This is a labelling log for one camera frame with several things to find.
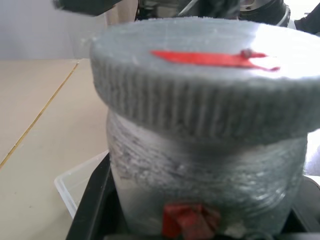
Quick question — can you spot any grey jar with red tape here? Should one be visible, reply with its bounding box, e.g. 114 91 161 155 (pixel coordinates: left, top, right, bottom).
106 111 308 237

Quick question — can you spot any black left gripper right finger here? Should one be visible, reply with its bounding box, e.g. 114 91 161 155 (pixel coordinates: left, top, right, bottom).
281 174 320 240

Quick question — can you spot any grey ribbed jar lid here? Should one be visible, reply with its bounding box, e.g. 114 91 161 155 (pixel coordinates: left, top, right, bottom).
89 16 320 146

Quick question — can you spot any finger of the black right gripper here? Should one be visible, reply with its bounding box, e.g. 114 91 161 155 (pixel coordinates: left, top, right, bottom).
293 0 320 39
51 0 124 17

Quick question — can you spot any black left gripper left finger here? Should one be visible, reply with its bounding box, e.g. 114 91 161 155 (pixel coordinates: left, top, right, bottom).
65 151 126 240

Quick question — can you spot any clear plastic box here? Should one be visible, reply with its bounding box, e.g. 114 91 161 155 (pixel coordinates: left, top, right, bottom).
53 149 111 220

